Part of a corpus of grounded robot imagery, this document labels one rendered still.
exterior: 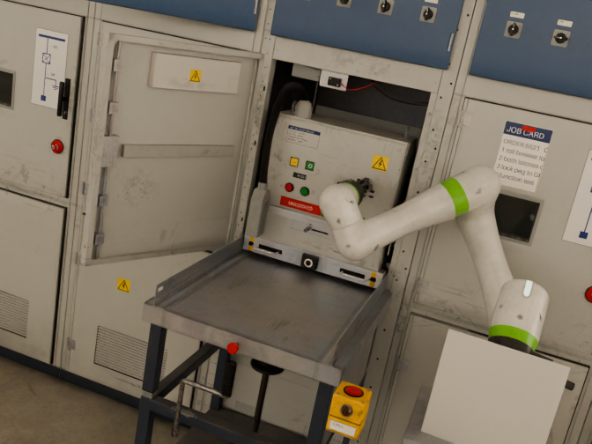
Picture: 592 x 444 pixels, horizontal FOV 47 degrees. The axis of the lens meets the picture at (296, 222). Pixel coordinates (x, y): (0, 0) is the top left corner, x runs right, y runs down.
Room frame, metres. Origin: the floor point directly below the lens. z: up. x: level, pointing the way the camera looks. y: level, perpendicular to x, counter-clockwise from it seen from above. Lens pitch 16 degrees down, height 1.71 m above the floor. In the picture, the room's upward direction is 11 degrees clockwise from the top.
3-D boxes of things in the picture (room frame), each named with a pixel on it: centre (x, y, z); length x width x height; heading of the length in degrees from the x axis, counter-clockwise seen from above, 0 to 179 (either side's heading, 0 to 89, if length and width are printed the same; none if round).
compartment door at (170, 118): (2.30, 0.45, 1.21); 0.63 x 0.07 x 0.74; 137
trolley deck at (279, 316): (2.08, 0.00, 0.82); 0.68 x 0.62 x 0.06; 164
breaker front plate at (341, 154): (2.37, -0.08, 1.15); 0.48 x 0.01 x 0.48; 73
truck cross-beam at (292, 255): (2.38, -0.09, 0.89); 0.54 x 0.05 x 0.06; 73
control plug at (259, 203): (2.36, 0.14, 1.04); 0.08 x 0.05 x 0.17; 163
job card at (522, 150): (2.21, -0.67, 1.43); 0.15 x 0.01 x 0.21; 74
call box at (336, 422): (1.47, -0.21, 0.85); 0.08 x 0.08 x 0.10; 74
